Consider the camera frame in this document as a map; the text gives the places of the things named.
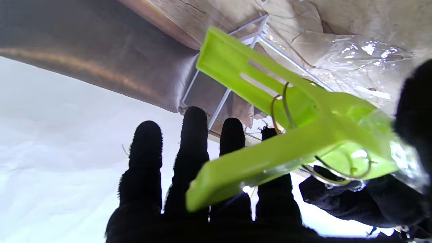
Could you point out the small wooden white-framed table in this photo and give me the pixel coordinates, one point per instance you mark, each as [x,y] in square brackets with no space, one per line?
[256,37]

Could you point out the clear plastic bread bag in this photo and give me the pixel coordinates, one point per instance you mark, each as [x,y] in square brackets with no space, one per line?
[371,50]

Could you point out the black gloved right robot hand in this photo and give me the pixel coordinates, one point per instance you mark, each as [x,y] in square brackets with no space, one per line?
[141,189]

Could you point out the lime green sealing clip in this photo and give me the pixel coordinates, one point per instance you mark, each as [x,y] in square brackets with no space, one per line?
[243,67]

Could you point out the brown throw cushion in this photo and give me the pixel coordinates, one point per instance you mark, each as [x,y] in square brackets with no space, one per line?
[241,109]

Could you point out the brown leather sofa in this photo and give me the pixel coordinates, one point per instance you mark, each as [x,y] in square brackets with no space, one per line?
[101,40]

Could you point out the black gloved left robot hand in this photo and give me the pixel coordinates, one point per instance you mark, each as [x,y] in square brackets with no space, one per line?
[371,202]

